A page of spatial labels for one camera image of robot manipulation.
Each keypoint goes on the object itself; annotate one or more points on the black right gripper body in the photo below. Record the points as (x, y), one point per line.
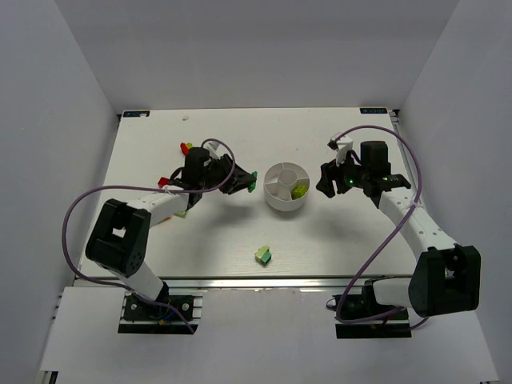
(334, 178)

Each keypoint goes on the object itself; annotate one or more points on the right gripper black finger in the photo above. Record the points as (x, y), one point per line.
(327, 187)
(329, 171)

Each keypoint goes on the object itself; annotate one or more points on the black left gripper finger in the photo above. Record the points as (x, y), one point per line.
(237, 186)
(239, 173)

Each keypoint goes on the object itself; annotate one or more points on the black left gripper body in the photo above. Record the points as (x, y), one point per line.
(229, 176)

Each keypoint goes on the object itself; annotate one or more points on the dark green lego plate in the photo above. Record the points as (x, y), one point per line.
(253, 183)

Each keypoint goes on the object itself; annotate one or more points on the pale green curved lego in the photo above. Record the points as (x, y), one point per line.
(263, 253)

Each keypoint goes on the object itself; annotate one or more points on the dark green lego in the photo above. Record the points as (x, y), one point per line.
(264, 262)

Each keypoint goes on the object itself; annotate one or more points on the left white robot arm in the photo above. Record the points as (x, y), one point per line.
(119, 238)

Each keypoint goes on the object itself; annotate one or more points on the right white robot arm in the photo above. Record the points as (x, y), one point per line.
(446, 278)

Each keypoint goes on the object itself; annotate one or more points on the red curved lego with green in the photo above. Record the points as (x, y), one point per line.
(185, 147)

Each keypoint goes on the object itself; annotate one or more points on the red rectangular lego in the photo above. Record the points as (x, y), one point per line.
(163, 182)

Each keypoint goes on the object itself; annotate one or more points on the white round divided container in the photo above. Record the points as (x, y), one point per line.
(278, 183)

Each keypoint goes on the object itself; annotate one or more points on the blue label sticker right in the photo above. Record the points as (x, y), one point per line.
(373, 110)

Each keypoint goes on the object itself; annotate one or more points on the blue label sticker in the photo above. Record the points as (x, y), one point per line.
(136, 114)
(373, 110)

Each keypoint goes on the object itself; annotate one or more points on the blue label sticker left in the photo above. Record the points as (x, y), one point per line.
(136, 114)

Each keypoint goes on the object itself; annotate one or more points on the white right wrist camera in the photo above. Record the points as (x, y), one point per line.
(342, 145)

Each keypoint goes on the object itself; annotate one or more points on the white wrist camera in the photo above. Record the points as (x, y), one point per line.
(212, 147)
(342, 145)

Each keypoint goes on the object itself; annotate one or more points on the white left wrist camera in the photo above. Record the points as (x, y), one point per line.
(212, 147)

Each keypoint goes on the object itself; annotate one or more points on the aluminium table front rail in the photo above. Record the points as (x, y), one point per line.
(224, 283)

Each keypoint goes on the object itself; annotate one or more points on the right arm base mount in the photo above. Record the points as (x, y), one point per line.
(370, 321)

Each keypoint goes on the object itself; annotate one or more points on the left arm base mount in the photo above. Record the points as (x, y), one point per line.
(138, 317)

